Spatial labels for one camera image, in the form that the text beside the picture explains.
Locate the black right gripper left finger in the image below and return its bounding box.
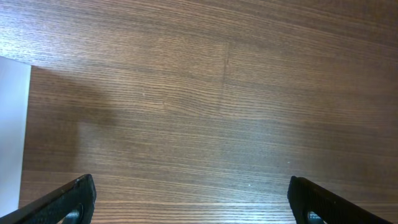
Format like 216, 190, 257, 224
1, 174, 96, 224

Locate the white cardboard box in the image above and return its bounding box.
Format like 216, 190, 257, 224
0, 57, 31, 217

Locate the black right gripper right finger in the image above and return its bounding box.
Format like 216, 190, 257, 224
287, 176, 391, 224

